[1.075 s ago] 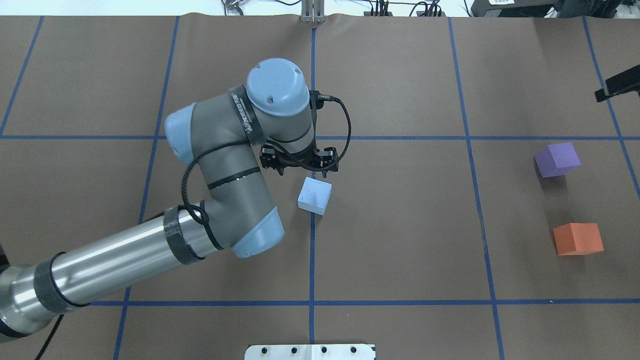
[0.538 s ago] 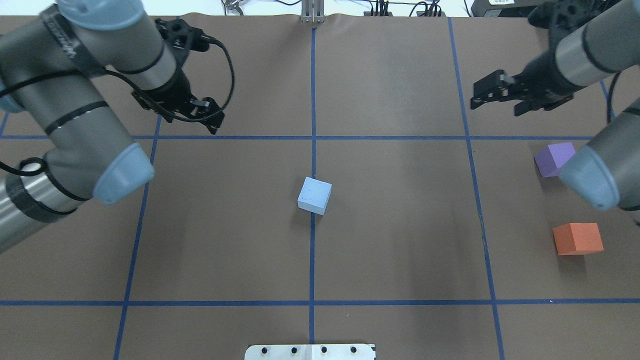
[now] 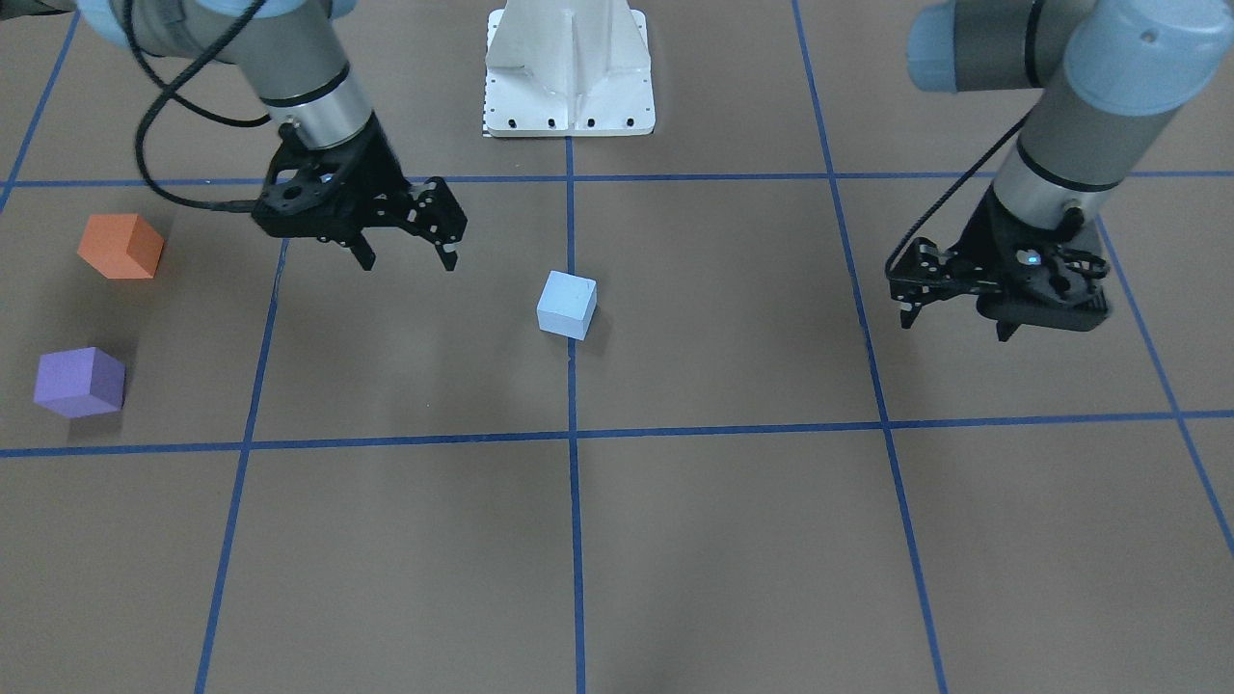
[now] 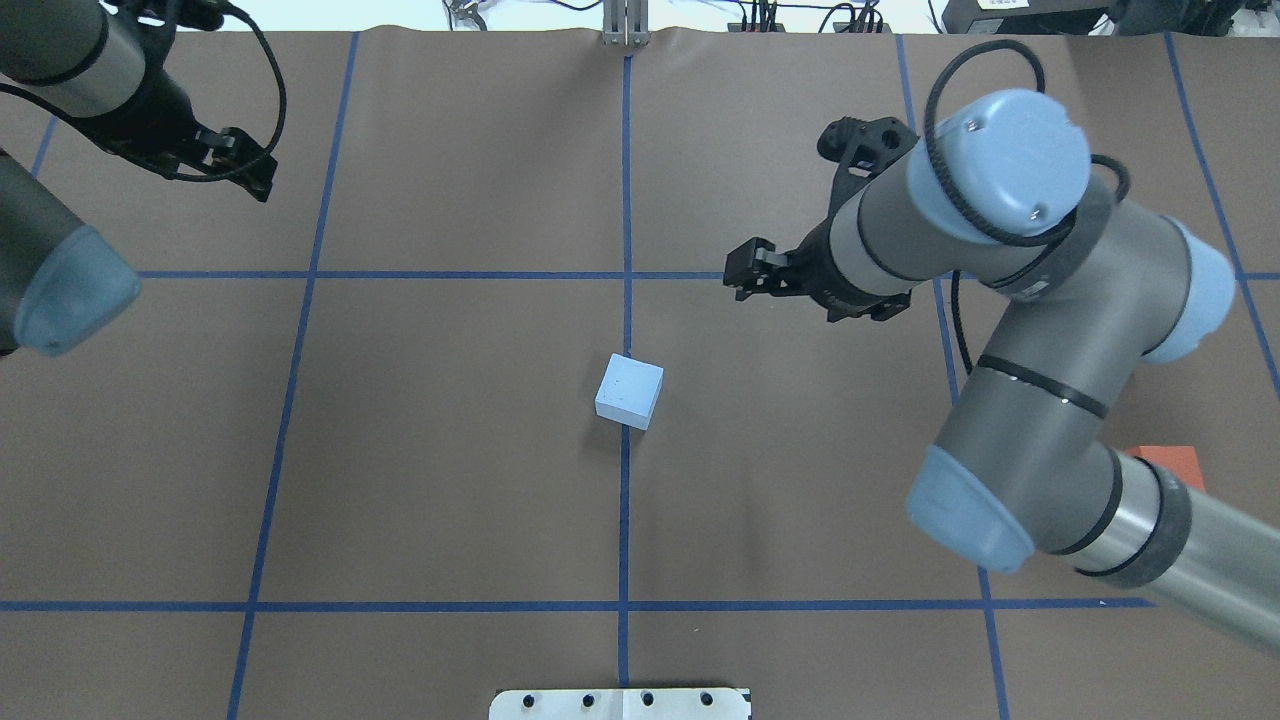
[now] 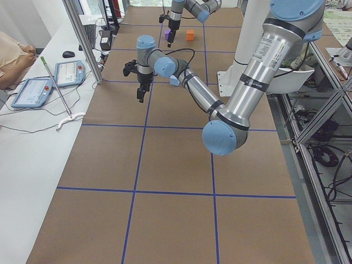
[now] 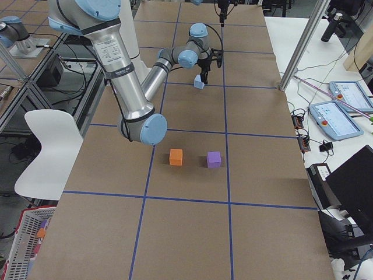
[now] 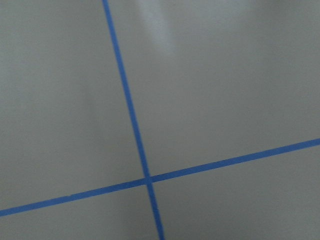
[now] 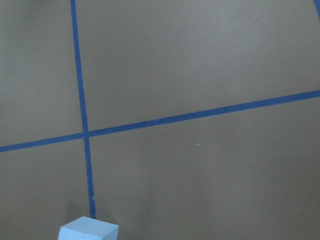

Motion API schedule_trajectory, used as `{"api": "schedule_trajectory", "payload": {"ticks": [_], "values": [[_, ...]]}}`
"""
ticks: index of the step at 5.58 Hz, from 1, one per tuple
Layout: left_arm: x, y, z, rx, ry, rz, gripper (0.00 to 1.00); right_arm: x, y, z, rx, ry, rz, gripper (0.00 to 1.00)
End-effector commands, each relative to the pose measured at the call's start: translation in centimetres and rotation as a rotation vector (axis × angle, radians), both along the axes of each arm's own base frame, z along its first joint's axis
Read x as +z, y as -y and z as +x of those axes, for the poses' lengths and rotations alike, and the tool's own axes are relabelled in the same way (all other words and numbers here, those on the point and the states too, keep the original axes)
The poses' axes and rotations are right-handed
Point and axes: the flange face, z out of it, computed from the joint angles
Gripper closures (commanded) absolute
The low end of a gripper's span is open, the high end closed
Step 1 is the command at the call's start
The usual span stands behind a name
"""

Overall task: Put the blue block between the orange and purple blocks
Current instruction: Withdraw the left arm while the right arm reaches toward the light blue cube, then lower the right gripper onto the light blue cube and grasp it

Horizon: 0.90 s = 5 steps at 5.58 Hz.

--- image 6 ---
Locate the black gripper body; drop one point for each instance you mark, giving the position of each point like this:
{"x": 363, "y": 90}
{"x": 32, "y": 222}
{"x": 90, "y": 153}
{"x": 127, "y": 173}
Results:
{"x": 204, "y": 65}

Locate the light blue foam block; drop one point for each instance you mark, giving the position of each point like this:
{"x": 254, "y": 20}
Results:
{"x": 197, "y": 82}

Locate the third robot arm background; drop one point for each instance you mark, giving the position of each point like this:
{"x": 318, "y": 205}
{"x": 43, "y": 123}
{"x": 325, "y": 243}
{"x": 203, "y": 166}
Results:
{"x": 13, "y": 32}

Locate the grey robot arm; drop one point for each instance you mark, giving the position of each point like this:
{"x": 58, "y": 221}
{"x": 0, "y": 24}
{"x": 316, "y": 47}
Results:
{"x": 196, "y": 51}
{"x": 99, "y": 22}

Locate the purple foam block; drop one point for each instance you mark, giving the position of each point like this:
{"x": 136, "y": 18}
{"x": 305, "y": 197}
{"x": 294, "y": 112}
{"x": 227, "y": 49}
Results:
{"x": 213, "y": 159}

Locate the orange foam block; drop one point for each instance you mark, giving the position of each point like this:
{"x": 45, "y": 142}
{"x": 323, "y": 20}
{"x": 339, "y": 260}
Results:
{"x": 176, "y": 157}

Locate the near teach pendant tablet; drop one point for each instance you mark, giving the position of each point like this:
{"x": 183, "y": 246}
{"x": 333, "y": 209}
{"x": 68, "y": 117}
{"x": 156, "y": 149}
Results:
{"x": 334, "y": 121}

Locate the teach pendant tablet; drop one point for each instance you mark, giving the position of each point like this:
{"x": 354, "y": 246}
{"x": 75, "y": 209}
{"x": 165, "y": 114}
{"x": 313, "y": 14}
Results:
{"x": 351, "y": 93}
{"x": 334, "y": 121}

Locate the far teach pendant tablet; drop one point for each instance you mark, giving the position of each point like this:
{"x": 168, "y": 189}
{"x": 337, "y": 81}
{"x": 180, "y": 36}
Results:
{"x": 351, "y": 93}

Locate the white plastic chair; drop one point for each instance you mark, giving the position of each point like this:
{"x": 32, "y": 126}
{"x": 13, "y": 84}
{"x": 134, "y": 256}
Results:
{"x": 46, "y": 176}

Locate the white plastic basket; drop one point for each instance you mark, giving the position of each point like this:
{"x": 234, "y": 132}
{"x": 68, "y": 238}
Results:
{"x": 26, "y": 242}

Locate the black camera on stand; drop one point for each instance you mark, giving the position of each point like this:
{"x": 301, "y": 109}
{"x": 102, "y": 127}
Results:
{"x": 223, "y": 5}

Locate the aluminium frame post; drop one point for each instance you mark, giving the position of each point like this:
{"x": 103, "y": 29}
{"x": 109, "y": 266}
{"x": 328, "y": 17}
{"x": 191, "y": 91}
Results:
{"x": 310, "y": 27}

